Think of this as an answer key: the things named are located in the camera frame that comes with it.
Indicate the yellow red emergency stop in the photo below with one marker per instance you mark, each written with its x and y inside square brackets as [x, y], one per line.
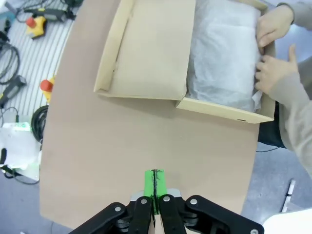
[36, 29]
[46, 85]

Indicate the white side table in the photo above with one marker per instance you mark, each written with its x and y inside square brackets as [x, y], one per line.
[292, 224]

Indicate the person's left forearm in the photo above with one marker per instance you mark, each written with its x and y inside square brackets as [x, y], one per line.
[297, 109]

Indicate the black yellow hand tool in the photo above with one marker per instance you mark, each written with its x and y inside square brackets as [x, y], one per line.
[51, 13]

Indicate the brown cardboard shoe box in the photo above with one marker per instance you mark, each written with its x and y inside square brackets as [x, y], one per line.
[151, 48]

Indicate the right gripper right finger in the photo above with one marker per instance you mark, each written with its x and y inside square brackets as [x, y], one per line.
[170, 217]

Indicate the person's left hand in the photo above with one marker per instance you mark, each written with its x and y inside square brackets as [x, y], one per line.
[275, 73]

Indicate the person in beige sweater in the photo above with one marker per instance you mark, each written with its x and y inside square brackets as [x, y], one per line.
[270, 131]

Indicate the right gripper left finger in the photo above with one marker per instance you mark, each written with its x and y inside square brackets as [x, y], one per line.
[141, 217]

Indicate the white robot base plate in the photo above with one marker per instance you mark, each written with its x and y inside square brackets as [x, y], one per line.
[17, 146]

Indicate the white tissue paper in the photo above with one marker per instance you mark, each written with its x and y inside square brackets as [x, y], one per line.
[219, 61]

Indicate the white marker pen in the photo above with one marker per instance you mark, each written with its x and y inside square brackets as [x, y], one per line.
[290, 195]

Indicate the grey handheld pendant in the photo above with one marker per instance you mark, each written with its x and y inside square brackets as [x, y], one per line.
[14, 87]

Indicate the person's right hand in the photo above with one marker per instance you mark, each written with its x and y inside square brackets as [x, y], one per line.
[273, 26]

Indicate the person's right forearm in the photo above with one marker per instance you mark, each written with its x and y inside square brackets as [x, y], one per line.
[302, 12]

